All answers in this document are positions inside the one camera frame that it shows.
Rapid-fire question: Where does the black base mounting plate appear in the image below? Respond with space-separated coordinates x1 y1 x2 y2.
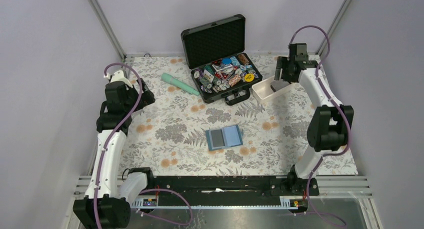
128 167 320 202

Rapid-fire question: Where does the mint green cylindrical device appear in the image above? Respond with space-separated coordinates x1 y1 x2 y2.
161 73 200 96

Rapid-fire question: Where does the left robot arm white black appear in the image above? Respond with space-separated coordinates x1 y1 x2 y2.
73 79 155 229

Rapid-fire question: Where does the white plastic card tray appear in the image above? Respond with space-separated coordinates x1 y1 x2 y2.
251 77 297 104

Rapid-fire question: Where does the silver VIP card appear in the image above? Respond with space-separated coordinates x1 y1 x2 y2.
270 80 291 92

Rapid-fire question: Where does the slotted cable duct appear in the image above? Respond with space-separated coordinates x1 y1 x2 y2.
130 196 298 210

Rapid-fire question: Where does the black poker chip case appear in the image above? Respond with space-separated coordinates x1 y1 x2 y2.
180 14 263 106

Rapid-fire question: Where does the yellow round chip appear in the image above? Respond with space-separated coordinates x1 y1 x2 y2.
243 73 255 83

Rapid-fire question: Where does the black VIP card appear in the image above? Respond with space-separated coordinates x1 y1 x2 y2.
210 129 225 148

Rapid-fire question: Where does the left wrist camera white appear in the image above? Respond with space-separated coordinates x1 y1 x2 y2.
103 70 132 88

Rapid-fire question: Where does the blue leather card holder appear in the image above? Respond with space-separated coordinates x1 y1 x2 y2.
205 125 244 152

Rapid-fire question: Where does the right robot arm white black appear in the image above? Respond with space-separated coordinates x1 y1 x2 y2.
274 43 354 195

